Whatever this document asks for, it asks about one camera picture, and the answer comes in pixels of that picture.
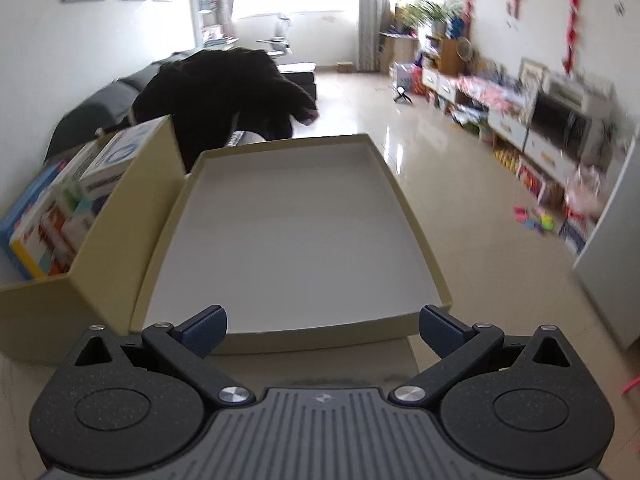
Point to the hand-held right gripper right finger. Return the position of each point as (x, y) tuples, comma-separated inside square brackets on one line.
[(440, 330)]

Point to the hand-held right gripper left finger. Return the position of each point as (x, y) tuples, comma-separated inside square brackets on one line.
[(205, 330)]

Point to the beige cardboard box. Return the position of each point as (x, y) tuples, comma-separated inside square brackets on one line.
[(100, 290)]

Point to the beige cardboard box lid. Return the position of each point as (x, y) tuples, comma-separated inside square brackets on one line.
[(290, 240)]

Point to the yellow and white medicine box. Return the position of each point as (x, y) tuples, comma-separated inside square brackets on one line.
[(27, 262)]

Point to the white medicine box blue circle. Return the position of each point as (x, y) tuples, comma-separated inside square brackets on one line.
[(120, 155)]

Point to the blue fever patch box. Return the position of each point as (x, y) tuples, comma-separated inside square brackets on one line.
[(25, 210)]

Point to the white marble desktop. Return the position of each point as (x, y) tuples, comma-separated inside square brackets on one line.
[(325, 367)]

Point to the colourful toy blocks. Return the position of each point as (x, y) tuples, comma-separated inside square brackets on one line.
[(535, 220)]

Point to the tall white cabinet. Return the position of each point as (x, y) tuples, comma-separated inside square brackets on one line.
[(615, 250)]

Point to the white rolled item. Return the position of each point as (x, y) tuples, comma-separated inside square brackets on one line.
[(247, 138)]

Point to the white low cabinet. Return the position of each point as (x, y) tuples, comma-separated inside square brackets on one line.
[(510, 127)]

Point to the black fleece coat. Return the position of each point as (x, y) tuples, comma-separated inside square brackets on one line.
[(225, 95)]

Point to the small black floor stand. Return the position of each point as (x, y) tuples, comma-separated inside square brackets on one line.
[(404, 96)]

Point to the black and white oven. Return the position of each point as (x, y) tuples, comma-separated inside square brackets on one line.
[(555, 120)]

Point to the dark dining chair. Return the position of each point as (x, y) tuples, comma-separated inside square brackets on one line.
[(80, 125)]

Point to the pink patterned cloth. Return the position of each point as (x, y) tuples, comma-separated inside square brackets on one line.
[(495, 91)]

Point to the grey sofa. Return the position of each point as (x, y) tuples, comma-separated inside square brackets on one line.
[(300, 82)]

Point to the framed photo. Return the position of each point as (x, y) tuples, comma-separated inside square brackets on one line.
[(531, 74)]

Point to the wooden shelf unit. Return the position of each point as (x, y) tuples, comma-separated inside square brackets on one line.
[(400, 52)]

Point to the small white fan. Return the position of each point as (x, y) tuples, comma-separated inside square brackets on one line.
[(465, 49)]

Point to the white office chair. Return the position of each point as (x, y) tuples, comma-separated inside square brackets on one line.
[(277, 35)]

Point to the green potted plant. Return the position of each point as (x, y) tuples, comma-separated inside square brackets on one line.
[(432, 12)]

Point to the white bookshelf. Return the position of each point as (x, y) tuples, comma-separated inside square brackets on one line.
[(207, 10)]

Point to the grey curtain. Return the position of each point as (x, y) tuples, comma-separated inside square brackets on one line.
[(374, 15)]

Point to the red hanging garland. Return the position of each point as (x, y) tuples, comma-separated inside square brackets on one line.
[(572, 15)]

